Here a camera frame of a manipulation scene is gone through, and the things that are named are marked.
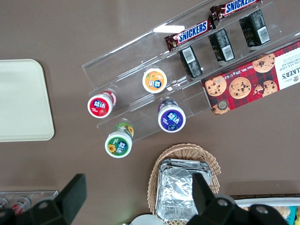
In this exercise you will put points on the orange lid gum jar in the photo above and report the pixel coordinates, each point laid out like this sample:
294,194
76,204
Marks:
154,80

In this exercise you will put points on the white rectangular snack bin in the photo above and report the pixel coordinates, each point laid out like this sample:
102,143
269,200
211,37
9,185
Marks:
257,201

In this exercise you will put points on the beige plastic tray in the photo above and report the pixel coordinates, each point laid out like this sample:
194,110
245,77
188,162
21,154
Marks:
23,100

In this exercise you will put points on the Snickers chocolate bar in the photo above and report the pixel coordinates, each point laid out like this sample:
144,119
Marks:
192,31
236,7

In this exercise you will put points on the red lid gum jar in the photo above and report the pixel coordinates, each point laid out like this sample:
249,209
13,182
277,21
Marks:
99,105

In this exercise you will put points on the stacked foil containers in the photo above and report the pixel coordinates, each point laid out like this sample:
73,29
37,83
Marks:
173,187

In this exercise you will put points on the green lid gum jar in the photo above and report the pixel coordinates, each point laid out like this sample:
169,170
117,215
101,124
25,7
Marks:
118,145

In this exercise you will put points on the clear acrylic stepped display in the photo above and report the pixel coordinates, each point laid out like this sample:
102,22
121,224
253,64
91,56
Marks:
122,70

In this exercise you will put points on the clear acrylic bottle rack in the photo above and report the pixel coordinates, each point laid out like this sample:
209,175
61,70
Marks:
47,194

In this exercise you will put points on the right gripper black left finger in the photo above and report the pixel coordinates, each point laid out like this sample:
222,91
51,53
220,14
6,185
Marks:
72,197

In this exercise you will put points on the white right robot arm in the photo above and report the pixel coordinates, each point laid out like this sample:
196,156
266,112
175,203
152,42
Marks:
145,221

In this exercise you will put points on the small black box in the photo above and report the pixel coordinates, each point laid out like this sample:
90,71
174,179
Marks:
191,62
254,28
221,44

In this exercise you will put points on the oval light wicker basket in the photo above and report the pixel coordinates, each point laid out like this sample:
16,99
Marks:
187,151

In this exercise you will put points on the red Walkers cookie box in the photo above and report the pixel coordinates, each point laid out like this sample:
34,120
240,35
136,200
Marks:
246,82

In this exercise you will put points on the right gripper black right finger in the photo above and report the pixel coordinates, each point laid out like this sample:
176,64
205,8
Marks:
206,199

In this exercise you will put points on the clear rice cracker bag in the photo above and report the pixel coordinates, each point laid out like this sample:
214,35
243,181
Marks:
283,211

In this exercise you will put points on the purple lid gum jar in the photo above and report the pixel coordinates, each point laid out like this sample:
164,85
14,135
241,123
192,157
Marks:
171,119

